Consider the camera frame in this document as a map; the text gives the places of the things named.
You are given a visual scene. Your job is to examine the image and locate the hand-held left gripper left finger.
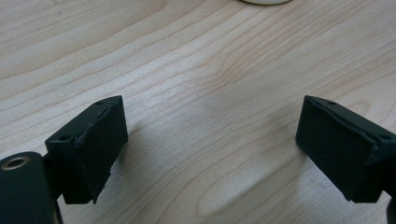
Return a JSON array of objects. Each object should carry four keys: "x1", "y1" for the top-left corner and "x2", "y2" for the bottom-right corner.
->
[{"x1": 43, "y1": 95, "x2": 129, "y2": 205}]

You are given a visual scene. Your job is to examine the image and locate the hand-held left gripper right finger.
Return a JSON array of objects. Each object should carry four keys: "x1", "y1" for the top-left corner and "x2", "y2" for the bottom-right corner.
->
[{"x1": 294, "y1": 94, "x2": 396, "y2": 203}]

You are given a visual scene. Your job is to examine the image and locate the white cup with red lid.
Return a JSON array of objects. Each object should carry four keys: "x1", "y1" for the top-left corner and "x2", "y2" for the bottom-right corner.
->
[{"x1": 238, "y1": 0, "x2": 294, "y2": 7}]

